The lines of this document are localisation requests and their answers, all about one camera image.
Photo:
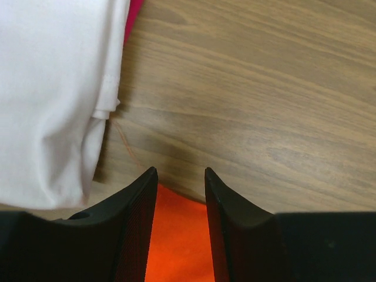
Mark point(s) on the orange t shirt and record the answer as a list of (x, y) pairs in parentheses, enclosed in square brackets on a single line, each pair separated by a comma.
[(180, 244)]

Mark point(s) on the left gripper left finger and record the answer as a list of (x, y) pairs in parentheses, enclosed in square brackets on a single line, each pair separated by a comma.
[(106, 242)]

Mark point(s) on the folded white t shirt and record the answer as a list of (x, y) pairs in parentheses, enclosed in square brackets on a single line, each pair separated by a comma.
[(60, 73)]

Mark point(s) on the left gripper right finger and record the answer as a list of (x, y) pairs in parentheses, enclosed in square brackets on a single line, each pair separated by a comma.
[(251, 244)]

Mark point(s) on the folded red t shirt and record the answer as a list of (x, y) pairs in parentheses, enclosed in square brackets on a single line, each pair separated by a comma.
[(134, 9)]

